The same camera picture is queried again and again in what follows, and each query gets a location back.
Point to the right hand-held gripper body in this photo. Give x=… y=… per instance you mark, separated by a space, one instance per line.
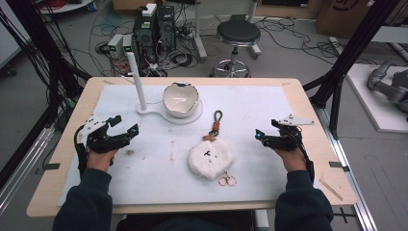
x=287 y=139

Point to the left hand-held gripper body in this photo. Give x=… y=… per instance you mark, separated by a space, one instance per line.
x=97 y=141

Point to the person's left hand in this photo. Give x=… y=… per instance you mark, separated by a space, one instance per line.
x=100 y=161

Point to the person's right hand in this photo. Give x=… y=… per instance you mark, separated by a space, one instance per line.
x=293 y=161

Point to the white foam mat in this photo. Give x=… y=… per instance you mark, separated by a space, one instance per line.
x=256 y=166

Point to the black tape strip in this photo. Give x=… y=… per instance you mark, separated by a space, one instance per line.
x=338 y=166
x=51 y=166

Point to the white eggshell-shaped bowl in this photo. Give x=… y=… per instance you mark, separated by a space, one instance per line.
x=180 y=99

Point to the tan tape strip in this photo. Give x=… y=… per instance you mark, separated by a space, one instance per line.
x=331 y=190

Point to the white power supply unit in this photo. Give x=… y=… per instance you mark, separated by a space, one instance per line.
x=127 y=44
x=115 y=45

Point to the white table leg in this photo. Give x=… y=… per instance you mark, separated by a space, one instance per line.
x=254 y=48
x=199 y=32

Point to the white floor board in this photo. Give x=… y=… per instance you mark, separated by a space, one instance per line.
x=369 y=106

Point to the black computer tower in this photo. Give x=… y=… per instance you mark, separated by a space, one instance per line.
x=145 y=37
x=166 y=27

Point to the black round stool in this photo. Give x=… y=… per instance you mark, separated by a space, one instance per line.
x=238 y=33

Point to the person's lap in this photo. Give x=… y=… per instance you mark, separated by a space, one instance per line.
x=186 y=224

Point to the small white box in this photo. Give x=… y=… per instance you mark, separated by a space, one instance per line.
x=149 y=9

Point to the brown cardboard box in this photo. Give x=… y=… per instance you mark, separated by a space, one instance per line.
x=340 y=16

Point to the white stand with post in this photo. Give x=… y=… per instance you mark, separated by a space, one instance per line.
x=140 y=93

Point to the aluminium rail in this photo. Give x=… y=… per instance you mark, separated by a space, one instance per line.
x=22 y=173
x=349 y=179

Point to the black frame strut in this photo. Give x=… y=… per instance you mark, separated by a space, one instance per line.
x=38 y=41
x=356 y=48

